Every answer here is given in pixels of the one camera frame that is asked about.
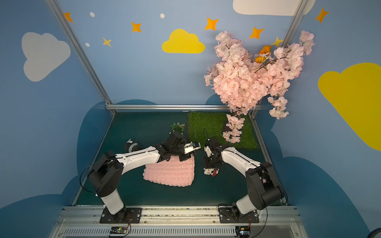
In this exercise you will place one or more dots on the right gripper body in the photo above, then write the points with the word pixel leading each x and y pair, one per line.
pixel 209 162

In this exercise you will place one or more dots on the white cat plush keychain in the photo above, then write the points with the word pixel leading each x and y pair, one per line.
pixel 211 172

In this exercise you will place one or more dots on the pink knitted bag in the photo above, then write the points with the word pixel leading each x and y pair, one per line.
pixel 172 172

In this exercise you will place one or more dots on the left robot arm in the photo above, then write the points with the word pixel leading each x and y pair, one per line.
pixel 105 174

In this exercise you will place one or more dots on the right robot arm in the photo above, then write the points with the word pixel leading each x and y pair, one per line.
pixel 263 186

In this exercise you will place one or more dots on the small potted succulent plant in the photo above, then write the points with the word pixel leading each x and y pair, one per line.
pixel 178 127

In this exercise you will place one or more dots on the pink cherry blossom tree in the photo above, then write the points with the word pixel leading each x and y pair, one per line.
pixel 242 80

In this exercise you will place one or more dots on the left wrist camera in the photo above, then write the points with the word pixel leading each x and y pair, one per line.
pixel 191 147

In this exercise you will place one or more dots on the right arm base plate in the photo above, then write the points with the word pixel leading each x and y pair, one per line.
pixel 229 214

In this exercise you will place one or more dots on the aluminium back frame bar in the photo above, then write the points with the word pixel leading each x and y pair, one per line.
pixel 168 107

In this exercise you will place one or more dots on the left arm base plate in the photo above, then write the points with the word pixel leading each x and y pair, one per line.
pixel 125 216

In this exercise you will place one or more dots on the aluminium front rail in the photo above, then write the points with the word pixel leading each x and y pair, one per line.
pixel 178 222

